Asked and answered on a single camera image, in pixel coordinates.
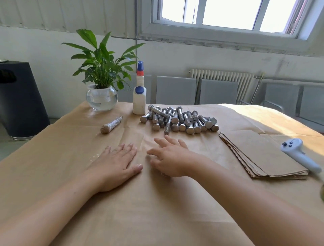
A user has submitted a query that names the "person's right hand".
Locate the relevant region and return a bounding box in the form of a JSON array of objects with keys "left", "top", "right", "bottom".
[{"left": 146, "top": 135, "right": 204, "bottom": 178}]

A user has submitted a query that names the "person's left hand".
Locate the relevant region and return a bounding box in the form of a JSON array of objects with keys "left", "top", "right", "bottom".
[{"left": 85, "top": 143, "right": 144, "bottom": 193}]

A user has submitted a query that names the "pile of steel bolts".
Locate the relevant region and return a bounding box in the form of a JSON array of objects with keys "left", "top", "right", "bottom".
[{"left": 140, "top": 104, "right": 220, "bottom": 136}]

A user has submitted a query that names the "stack of brown paper sheets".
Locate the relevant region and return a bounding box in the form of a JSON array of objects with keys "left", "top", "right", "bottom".
[{"left": 219, "top": 129, "right": 310, "bottom": 180}]

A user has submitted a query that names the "person's left forearm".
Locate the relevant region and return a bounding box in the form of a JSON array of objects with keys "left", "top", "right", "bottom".
[{"left": 0, "top": 172, "right": 102, "bottom": 246}]

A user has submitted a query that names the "person's right forearm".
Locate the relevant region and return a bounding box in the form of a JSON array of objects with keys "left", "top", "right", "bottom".
[{"left": 190, "top": 154, "right": 324, "bottom": 246}]

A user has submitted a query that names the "large brown paper table cover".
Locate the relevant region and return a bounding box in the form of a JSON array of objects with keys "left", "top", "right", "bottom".
[{"left": 0, "top": 100, "right": 324, "bottom": 246}]

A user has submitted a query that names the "grey chair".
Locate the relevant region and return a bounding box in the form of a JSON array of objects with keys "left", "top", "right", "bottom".
[
  {"left": 299, "top": 86, "right": 324, "bottom": 128},
  {"left": 117, "top": 74, "right": 153, "bottom": 103},
  {"left": 199, "top": 79, "right": 239, "bottom": 105},
  {"left": 156, "top": 76, "right": 197, "bottom": 105},
  {"left": 261, "top": 82, "right": 302, "bottom": 117}
]

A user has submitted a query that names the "white glue bottle blue cap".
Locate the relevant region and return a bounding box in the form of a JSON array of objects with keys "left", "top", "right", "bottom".
[{"left": 133, "top": 61, "right": 147, "bottom": 115}]

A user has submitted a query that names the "round glass vase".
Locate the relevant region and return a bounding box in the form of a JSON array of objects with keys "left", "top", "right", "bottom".
[{"left": 85, "top": 84, "right": 118, "bottom": 112}]

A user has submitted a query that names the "white radiator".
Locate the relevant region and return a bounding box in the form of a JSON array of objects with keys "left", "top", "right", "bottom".
[{"left": 190, "top": 69, "right": 254, "bottom": 104}]

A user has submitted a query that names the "green leafy plant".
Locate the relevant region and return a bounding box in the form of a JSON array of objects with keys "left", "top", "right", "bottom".
[{"left": 62, "top": 29, "right": 145, "bottom": 90}]

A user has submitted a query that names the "black trash bin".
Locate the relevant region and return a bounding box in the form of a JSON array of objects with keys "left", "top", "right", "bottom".
[{"left": 0, "top": 61, "right": 51, "bottom": 141}]

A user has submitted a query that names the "white handheld controller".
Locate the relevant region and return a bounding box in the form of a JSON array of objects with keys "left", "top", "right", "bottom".
[{"left": 281, "top": 138, "right": 323, "bottom": 174}]

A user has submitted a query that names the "white framed window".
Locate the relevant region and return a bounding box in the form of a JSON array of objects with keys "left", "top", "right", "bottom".
[{"left": 139, "top": 0, "right": 324, "bottom": 56}]

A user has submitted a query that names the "white vertical blind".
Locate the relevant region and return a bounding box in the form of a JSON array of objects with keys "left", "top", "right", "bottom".
[{"left": 0, "top": 0, "right": 142, "bottom": 39}]

